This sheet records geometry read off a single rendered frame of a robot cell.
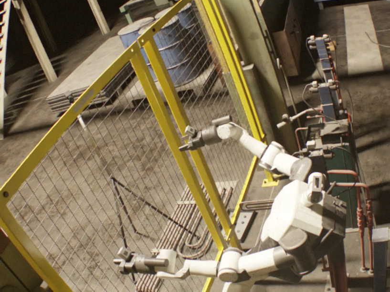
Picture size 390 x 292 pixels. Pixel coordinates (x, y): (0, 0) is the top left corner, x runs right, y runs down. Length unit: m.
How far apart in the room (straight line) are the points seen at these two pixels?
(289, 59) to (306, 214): 3.75
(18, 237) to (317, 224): 1.08
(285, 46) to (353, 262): 3.00
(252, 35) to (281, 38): 1.70
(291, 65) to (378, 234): 3.68
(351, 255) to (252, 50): 1.81
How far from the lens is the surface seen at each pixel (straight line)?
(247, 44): 3.51
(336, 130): 2.72
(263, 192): 3.80
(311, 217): 1.65
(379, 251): 1.93
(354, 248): 3.11
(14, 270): 3.63
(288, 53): 5.22
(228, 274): 1.60
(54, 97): 7.37
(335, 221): 1.72
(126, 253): 1.79
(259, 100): 3.62
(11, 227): 1.43
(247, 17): 3.42
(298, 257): 1.54
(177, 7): 2.64
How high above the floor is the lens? 2.37
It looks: 28 degrees down
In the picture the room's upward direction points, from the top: 24 degrees counter-clockwise
